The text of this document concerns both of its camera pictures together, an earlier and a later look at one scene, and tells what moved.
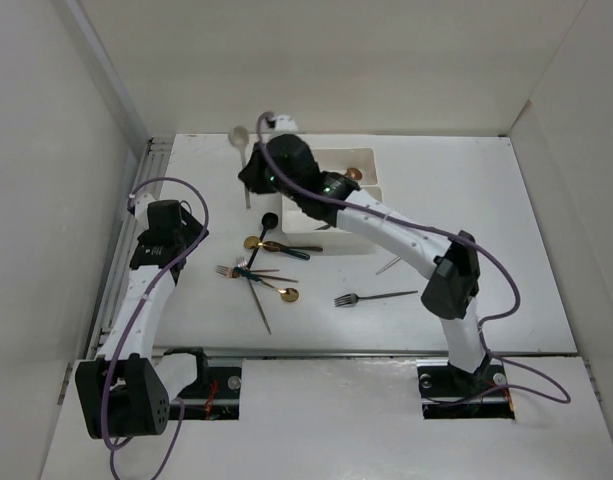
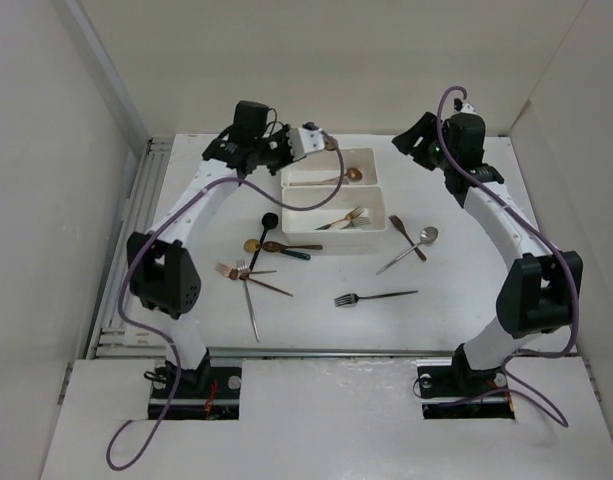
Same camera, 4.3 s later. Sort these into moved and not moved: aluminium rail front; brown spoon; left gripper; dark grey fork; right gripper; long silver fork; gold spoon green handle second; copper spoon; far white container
Moved: long silver fork; right gripper; left gripper
Not moved: gold spoon green handle second; far white container; aluminium rail front; copper spoon; brown spoon; dark grey fork
